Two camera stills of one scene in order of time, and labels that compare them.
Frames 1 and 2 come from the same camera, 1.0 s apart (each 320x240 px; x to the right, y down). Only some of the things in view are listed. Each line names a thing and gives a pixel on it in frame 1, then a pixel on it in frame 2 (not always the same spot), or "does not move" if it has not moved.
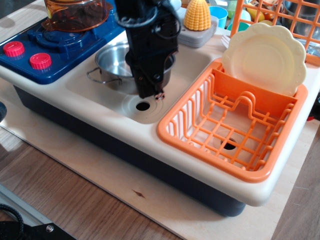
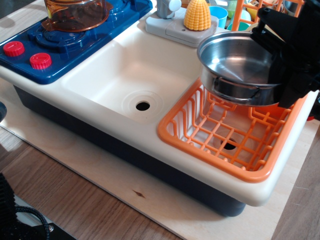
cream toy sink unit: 124,127 does not move
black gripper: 152,28 to 296,68
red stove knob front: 40,61 does not move
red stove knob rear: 14,48 does not move
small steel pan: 111,64 to 235,67
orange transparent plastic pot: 74,16 does not move
